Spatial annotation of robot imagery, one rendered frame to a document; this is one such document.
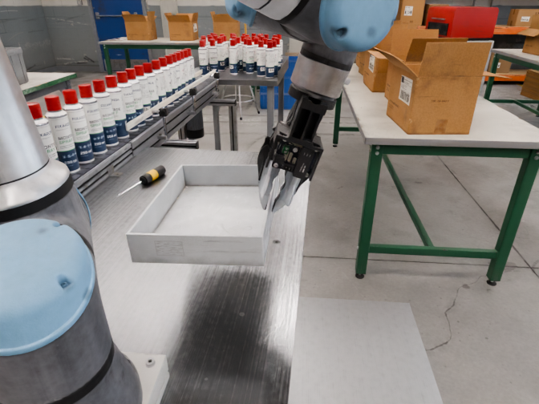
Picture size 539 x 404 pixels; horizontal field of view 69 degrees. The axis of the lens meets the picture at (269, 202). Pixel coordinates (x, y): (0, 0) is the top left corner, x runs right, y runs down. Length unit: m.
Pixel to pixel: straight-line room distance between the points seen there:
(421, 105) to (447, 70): 0.16
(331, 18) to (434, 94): 1.47
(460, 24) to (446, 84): 3.84
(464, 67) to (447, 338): 1.13
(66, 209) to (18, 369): 0.18
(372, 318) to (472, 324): 1.39
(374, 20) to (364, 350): 0.46
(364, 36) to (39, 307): 0.35
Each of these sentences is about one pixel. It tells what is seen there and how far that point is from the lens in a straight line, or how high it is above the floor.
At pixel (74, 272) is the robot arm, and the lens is 0.39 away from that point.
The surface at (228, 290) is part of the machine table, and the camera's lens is 0.73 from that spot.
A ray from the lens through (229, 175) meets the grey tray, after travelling 0.81.
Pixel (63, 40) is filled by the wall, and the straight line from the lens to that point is 9.32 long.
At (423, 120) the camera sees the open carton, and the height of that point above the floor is 0.84.
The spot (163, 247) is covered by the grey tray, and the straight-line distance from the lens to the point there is 0.59.
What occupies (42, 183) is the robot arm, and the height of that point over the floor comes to 1.12.
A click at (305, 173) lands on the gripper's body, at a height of 1.07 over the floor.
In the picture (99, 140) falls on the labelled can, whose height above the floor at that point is 0.93.
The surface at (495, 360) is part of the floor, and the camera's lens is 1.94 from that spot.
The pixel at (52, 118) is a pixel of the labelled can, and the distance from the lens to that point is 1.13.
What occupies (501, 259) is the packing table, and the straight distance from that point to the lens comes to 2.25.
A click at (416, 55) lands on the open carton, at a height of 1.05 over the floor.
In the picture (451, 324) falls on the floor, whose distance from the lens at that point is 2.02.
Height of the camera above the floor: 1.30
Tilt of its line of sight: 27 degrees down
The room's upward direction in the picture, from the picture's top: straight up
